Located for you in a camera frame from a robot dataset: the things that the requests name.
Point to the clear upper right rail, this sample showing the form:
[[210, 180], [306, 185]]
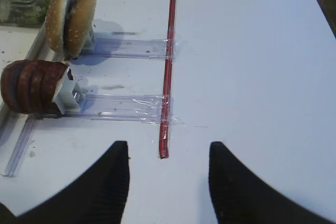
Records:
[[125, 48]]

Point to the red straw strip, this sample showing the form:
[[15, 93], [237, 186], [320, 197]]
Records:
[[166, 97]]

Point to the clear lower right rail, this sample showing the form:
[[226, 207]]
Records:
[[135, 108]]

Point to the green lettuce leaves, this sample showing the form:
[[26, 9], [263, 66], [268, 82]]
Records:
[[24, 12]]

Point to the sesame bun half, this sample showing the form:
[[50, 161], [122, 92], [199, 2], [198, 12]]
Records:
[[79, 31], [55, 20]]

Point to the sesame bun front half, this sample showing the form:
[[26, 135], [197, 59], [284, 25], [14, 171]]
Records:
[[55, 20]]

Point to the sesame bun rear half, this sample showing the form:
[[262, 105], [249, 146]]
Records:
[[79, 31]]

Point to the stack of meat patties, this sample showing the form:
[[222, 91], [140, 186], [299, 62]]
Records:
[[30, 86]]

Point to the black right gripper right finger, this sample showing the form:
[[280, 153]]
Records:
[[240, 196]]

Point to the white pusher block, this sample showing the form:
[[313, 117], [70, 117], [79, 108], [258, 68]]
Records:
[[68, 95]]

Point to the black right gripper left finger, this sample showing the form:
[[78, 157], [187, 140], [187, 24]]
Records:
[[99, 195]]

